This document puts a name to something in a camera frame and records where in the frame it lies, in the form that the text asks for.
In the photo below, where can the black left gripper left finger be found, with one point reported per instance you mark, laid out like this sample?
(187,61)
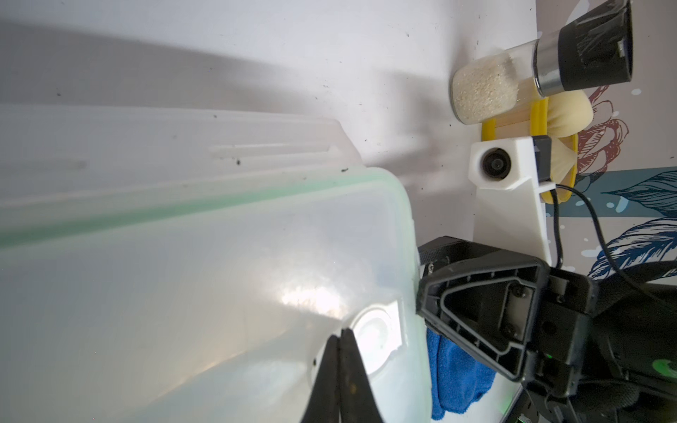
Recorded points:
(324,401)

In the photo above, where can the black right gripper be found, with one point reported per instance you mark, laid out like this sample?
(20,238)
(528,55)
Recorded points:
(601,352)

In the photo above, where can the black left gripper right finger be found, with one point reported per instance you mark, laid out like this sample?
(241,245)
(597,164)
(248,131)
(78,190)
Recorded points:
(357,402)

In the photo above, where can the translucent plastic lunch box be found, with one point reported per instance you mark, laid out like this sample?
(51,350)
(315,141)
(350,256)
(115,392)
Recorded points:
(181,265)

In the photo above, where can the blue microfibre cloth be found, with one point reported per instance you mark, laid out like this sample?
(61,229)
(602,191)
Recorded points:
(458,380)

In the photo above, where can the yellow bowl with dumplings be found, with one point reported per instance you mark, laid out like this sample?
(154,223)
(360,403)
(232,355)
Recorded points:
(561,117)

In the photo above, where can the salt grinder black top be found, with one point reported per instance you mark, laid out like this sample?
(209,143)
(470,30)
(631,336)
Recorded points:
(593,50)

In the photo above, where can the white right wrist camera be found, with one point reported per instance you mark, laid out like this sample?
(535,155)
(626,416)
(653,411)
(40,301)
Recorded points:
(508,213)

